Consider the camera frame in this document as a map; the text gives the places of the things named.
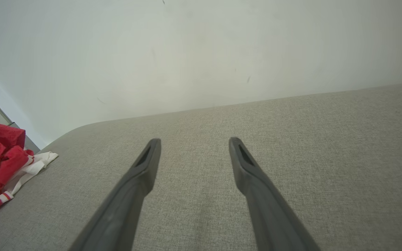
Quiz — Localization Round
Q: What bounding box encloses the red mesh shorts white stripe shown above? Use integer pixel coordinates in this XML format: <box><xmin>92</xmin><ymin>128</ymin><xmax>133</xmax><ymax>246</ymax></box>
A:
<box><xmin>0</xmin><ymin>118</ymin><xmax>26</xmax><ymax>150</ymax></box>

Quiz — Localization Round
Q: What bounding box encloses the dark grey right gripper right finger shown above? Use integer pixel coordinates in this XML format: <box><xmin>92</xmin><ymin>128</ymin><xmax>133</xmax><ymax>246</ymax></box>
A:
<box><xmin>229</xmin><ymin>137</ymin><xmax>322</xmax><ymax>251</ymax></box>

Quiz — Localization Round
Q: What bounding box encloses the grey fabric sofa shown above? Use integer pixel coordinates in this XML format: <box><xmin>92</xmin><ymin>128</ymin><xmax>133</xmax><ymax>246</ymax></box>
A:
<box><xmin>0</xmin><ymin>82</ymin><xmax>402</xmax><ymax>251</ymax></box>

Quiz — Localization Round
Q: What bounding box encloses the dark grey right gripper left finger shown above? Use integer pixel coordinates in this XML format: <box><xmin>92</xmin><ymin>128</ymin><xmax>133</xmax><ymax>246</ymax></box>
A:
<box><xmin>69</xmin><ymin>138</ymin><xmax>162</xmax><ymax>251</ymax></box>

